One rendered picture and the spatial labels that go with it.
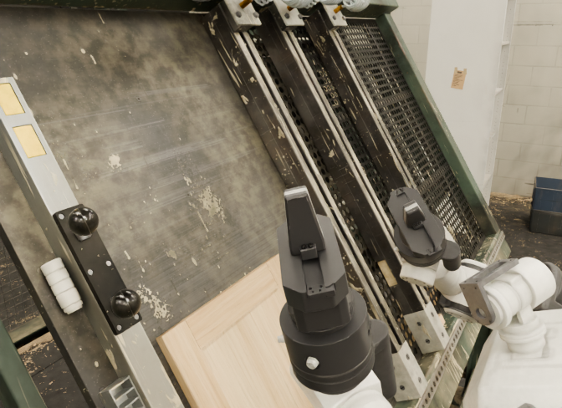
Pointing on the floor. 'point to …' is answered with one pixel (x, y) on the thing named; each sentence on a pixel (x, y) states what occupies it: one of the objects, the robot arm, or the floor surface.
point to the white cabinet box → (471, 71)
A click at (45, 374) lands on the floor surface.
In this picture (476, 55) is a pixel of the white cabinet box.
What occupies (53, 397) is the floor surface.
